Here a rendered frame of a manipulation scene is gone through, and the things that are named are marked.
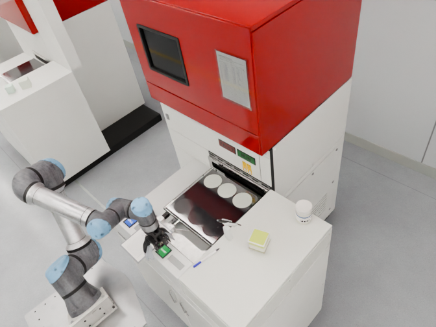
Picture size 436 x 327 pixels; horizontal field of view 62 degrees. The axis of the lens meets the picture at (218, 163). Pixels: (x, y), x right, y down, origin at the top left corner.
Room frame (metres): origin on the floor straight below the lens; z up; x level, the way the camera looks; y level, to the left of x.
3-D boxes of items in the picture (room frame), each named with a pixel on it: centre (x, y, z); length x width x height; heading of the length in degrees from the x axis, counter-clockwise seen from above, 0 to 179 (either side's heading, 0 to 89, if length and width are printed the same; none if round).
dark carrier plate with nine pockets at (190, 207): (1.19, 0.07, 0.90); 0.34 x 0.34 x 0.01; 37
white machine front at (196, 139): (1.48, 0.01, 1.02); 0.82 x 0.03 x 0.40; 37
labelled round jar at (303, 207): (0.94, -0.33, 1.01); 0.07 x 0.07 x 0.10
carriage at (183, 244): (1.02, 0.27, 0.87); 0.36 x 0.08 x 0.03; 37
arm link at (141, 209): (0.94, 0.33, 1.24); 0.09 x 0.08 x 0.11; 64
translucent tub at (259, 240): (0.85, -0.11, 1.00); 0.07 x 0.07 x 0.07; 56
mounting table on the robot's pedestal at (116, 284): (0.77, 0.71, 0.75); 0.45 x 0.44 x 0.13; 124
